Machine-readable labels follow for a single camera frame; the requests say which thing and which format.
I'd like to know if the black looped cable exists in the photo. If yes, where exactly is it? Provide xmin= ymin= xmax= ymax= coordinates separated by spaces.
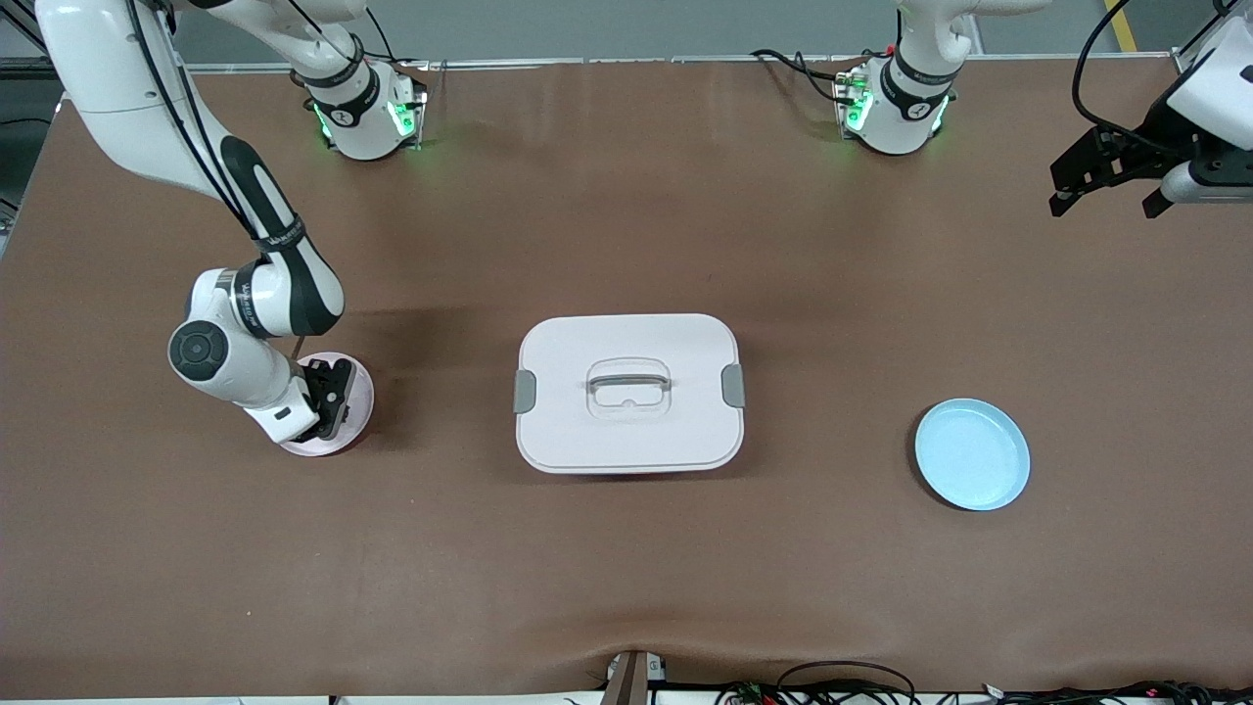
xmin=719 ymin=661 xmax=916 ymax=705

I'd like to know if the black right arm base cable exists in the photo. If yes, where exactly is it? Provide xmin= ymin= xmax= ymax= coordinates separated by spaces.
xmin=338 ymin=0 xmax=432 ymax=70

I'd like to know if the light blue round plate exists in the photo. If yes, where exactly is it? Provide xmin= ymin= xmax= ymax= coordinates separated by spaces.
xmin=914 ymin=398 xmax=1032 ymax=512

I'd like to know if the aluminium table edge rail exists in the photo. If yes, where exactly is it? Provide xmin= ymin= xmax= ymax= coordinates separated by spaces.
xmin=186 ymin=54 xmax=1181 ymax=75

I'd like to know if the aluminium frame post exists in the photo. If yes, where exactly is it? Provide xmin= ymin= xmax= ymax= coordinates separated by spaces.
xmin=1173 ymin=0 xmax=1253 ymax=77
xmin=0 ymin=0 xmax=60 ymax=99

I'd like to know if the brown table cover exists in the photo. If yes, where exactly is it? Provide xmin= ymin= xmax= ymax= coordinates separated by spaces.
xmin=0 ymin=57 xmax=1253 ymax=701

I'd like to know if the pink round plate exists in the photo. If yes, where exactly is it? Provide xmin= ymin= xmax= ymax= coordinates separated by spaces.
xmin=279 ymin=352 xmax=376 ymax=458

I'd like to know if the white lidded storage box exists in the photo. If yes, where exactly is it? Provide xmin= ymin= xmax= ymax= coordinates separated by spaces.
xmin=513 ymin=313 xmax=747 ymax=476

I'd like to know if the grey metal bracket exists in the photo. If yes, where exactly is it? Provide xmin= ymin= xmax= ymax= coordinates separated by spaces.
xmin=602 ymin=649 xmax=669 ymax=705

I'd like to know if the black left arm base cable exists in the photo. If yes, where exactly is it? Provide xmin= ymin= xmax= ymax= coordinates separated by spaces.
xmin=751 ymin=49 xmax=867 ymax=104

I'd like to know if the black cable bundle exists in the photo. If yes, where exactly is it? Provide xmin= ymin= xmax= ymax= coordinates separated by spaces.
xmin=979 ymin=679 xmax=1253 ymax=705

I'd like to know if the black arm base cable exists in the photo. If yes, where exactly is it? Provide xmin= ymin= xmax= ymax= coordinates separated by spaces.
xmin=751 ymin=49 xmax=867 ymax=104
xmin=338 ymin=0 xmax=432 ymax=70

